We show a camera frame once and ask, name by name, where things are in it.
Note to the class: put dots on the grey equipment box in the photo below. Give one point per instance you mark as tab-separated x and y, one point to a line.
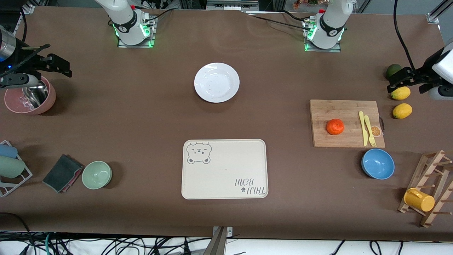
231	5

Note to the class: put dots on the dark green avocado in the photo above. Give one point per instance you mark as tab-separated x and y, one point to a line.
392	69

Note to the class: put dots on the brown table cover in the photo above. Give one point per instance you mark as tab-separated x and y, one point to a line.
283	71

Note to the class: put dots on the orange fruit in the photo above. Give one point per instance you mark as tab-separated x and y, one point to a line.
335	126

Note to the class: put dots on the light blue cup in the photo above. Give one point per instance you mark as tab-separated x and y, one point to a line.
7	151

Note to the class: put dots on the pink bowl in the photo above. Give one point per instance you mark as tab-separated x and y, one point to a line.
49	101

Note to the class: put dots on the white round plate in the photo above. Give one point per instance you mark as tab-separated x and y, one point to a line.
216	83

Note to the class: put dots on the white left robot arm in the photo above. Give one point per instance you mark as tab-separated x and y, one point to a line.
331	21

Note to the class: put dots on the wooden cutting board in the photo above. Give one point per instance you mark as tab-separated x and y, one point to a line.
322	113

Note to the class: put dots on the pale green bowl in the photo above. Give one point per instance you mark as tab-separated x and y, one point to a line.
96	175

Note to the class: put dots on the metal ladle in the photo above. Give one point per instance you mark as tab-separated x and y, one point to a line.
35	95

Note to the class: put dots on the yellow mug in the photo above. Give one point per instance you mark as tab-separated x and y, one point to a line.
421	200

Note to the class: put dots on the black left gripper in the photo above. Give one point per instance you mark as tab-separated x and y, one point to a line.
420	75

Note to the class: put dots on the metal corner bracket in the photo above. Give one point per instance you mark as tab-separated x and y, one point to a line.
432	18
29	9

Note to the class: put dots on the yellow plastic knife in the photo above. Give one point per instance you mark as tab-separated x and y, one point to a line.
363	129

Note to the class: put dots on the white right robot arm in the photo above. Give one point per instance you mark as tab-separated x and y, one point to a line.
124	17

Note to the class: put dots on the yellow lemon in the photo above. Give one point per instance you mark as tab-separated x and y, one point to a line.
402	111
401	94

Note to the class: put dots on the yellow plastic fork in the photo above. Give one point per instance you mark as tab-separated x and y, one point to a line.
368	127

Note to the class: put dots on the pink folded cloth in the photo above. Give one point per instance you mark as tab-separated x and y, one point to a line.
75	179

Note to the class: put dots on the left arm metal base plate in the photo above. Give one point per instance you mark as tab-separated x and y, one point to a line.
332	50

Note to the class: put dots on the wooden mug rack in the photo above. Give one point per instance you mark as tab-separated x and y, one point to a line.
421	179

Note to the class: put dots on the blue bowl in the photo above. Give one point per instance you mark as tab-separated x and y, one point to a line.
378	164

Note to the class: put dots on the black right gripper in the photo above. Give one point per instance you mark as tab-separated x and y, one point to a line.
29	61

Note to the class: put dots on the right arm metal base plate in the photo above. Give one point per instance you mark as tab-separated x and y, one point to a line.
134	46

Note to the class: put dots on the cream bear print tray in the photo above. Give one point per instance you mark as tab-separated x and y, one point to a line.
226	166

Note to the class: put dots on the dark grey folded cloth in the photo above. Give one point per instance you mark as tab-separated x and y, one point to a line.
60	171

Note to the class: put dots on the pale green cup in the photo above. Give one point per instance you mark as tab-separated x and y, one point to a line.
10	167

